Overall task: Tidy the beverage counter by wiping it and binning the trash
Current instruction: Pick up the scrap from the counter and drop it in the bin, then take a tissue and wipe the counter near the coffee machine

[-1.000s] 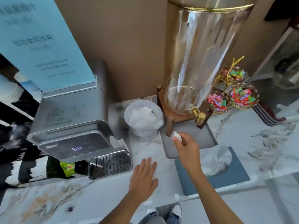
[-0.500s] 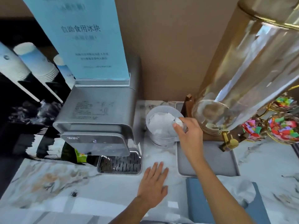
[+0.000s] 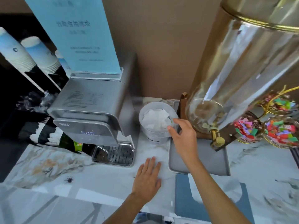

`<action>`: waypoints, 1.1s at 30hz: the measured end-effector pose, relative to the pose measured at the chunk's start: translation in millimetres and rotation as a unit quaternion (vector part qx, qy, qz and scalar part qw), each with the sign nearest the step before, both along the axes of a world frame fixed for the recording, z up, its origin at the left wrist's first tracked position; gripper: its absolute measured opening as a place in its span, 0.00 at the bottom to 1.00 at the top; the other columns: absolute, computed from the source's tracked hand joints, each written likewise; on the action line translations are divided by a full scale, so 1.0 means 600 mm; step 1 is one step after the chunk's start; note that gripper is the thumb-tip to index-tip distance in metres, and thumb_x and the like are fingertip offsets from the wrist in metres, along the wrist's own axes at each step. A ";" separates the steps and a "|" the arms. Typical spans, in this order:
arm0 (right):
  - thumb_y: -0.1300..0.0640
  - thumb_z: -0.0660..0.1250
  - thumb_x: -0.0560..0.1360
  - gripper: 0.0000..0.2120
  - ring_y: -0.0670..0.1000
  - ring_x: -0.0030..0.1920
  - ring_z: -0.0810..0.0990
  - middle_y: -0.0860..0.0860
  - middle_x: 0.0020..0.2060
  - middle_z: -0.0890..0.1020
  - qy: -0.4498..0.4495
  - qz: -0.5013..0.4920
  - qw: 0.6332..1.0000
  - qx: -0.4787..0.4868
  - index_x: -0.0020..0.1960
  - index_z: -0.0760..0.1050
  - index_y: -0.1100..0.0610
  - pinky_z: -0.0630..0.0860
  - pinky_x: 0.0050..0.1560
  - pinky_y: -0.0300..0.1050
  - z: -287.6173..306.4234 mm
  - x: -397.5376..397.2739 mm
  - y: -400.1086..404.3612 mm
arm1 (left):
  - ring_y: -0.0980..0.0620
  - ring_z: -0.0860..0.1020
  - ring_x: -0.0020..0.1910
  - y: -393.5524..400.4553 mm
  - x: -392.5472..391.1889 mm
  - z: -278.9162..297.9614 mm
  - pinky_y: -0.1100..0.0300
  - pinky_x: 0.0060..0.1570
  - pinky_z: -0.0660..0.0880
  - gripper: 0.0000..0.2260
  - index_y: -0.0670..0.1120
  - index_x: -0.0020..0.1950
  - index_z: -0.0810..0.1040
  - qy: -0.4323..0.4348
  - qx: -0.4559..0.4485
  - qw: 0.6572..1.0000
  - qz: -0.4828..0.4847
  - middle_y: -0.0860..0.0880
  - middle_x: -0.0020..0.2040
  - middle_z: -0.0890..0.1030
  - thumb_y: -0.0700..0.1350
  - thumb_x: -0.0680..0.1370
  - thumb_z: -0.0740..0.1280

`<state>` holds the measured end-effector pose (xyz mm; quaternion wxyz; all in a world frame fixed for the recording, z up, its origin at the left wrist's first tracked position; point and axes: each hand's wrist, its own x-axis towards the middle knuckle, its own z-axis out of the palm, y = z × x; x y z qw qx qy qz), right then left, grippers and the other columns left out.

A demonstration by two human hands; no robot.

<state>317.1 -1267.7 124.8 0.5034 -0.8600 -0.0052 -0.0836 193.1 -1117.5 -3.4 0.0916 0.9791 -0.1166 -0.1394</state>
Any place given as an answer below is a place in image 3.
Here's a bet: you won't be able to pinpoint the person's blue jeans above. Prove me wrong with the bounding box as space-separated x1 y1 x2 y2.
134 212 173 224

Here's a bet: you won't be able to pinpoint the blue tissue box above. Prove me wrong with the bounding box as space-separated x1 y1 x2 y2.
174 173 255 224

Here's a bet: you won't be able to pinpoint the clear acrylic sign holder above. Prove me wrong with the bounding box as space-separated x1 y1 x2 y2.
70 67 124 80

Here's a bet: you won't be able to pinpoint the white paper liner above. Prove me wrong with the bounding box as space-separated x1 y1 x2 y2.
142 109 174 133

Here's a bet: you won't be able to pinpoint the silver countertop dispenser machine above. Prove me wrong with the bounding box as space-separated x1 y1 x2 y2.
47 52 139 167

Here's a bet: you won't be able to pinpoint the person's left hand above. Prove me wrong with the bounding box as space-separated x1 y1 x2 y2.
131 157 162 204

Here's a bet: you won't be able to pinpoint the grey rectangular tray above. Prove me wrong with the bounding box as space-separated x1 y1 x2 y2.
168 99 232 176

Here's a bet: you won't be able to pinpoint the gold wire bowl stand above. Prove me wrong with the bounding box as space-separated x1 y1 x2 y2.
256 85 299 120

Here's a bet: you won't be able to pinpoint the person's right hand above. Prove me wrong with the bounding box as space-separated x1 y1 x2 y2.
167 118 199 164

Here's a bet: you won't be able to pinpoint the white tissue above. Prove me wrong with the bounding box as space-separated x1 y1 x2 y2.
188 174 242 204

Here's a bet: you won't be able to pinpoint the large glass beverage dispenser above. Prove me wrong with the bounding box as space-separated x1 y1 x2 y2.
185 0 299 135

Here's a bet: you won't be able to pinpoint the brown wooden dispenser stand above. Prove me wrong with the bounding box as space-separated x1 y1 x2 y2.
176 92 237 152

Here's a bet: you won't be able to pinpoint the black cup rack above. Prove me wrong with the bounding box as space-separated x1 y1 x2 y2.
0 13 70 98

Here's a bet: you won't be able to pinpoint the stack of white-blue paper cups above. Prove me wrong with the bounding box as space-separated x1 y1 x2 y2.
21 36 62 74
54 49 71 78
0 27 37 73

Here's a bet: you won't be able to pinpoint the clear plastic round container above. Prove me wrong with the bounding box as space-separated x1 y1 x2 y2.
138 102 179 145

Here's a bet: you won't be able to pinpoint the gold dispenser tap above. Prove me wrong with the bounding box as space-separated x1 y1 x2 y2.
209 128 226 150

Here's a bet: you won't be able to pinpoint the metal drip tray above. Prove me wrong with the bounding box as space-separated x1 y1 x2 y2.
92 142 136 167

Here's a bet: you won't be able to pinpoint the pile of colourful candies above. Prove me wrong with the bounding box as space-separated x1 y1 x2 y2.
265 120 299 145
264 91 299 112
234 119 260 140

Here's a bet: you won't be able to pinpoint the person's left forearm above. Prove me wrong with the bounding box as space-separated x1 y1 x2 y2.
102 193 150 224

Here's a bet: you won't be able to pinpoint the person's right forearm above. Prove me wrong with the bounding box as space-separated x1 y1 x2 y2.
185 156 251 224

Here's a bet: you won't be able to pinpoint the light blue paper sign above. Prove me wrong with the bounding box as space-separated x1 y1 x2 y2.
23 0 122 75

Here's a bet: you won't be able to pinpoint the glass candy bowl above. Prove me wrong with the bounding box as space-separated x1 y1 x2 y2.
263 115 299 149
259 90 299 117
234 115 265 144

